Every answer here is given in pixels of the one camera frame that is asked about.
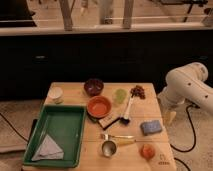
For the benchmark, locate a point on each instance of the white paper cup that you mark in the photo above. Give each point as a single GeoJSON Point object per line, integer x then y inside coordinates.
{"type": "Point", "coordinates": [55, 94]}

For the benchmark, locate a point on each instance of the gold fork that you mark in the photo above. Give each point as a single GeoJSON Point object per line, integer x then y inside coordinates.
{"type": "Point", "coordinates": [108, 136]}

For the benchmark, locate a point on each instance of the orange fruit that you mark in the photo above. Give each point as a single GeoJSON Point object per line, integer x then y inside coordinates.
{"type": "Point", "coordinates": [147, 151]}

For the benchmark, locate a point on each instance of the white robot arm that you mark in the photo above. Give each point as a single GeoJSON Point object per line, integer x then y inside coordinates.
{"type": "Point", "coordinates": [185, 83]}

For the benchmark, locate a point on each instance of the dark maroon bowl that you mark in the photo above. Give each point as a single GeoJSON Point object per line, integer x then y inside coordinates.
{"type": "Point", "coordinates": [93, 87]}

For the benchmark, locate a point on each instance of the grey folded cloth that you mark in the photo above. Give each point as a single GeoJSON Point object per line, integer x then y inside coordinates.
{"type": "Point", "coordinates": [48, 149]}

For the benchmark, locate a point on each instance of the green plastic cup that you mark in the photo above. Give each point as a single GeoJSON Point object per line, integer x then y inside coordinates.
{"type": "Point", "coordinates": [120, 95]}

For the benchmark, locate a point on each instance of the green plastic tray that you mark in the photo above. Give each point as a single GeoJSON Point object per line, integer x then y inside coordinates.
{"type": "Point", "coordinates": [65, 124]}

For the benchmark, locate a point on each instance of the blue sponge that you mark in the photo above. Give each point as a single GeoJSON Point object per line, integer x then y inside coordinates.
{"type": "Point", "coordinates": [151, 127]}

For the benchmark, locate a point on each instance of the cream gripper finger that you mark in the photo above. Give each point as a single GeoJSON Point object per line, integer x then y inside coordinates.
{"type": "Point", "coordinates": [169, 117]}

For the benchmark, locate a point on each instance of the white handled brush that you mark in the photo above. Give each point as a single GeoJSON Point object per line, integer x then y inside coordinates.
{"type": "Point", "coordinates": [125, 117]}

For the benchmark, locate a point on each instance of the orange bowl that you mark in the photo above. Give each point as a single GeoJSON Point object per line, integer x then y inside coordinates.
{"type": "Point", "coordinates": [99, 106]}

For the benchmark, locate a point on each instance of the brown dried food pile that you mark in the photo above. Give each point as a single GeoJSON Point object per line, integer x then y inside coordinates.
{"type": "Point", "coordinates": [138, 91]}

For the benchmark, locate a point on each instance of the metal measuring cup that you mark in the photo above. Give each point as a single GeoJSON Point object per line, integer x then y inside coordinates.
{"type": "Point", "coordinates": [109, 147]}

